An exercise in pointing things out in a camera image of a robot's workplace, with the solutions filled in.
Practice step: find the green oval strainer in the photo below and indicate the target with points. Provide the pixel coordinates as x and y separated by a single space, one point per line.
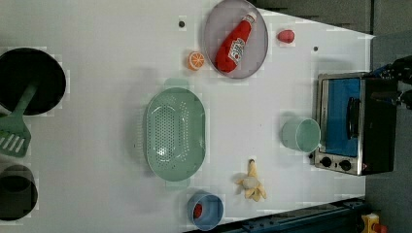
175 139

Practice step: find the orange slice toy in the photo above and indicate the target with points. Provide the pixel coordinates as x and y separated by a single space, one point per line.
195 60

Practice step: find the red plush ketchup bottle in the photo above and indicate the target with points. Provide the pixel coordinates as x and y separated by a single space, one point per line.
231 51

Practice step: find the peeled banana toy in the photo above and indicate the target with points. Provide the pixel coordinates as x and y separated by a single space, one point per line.
253 188

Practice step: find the blue cup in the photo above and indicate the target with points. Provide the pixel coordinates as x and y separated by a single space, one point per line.
212 212

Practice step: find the red ball toy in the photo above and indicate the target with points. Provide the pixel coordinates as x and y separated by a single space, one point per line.
197 212

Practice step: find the green cup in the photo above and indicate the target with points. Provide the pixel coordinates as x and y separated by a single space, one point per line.
301 133

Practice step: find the grey round plate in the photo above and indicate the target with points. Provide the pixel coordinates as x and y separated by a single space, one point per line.
223 18

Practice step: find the red strawberry toy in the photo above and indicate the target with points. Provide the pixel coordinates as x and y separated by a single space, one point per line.
286 36

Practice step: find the silver toaster oven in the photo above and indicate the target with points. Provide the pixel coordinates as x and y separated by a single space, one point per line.
357 119

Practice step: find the green spatula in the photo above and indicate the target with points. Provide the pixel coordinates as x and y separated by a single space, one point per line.
15 136

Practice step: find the black pot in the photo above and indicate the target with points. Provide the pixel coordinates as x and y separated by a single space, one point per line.
23 66

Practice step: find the black cylinder cup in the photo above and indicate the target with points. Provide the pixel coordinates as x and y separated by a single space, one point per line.
18 193

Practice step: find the blue metal frame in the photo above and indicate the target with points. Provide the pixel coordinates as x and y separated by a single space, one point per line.
336 217

